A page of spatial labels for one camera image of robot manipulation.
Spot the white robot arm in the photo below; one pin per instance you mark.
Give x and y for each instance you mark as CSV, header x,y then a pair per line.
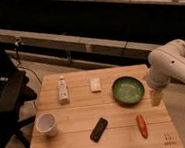
x,y
166,62

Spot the cream pusher end tool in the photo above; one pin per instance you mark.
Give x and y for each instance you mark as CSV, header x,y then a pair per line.
x,y
156,97

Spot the black eraser block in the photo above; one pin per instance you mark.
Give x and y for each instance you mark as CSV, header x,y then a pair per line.
x,y
98,130

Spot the white small block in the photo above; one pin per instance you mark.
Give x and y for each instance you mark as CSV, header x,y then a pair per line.
x,y
95,85

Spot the orange carrot toy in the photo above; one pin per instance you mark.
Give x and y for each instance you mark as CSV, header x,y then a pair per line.
x,y
142,126

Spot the white paper cup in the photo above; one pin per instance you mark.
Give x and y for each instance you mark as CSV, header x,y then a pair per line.
x,y
46,124

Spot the white tube bottle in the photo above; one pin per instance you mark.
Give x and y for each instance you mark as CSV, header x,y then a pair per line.
x,y
63,91

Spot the green bowl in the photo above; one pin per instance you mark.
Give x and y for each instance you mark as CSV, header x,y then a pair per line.
x,y
128,90

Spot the black office chair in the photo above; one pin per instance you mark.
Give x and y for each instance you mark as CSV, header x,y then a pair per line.
x,y
13,93

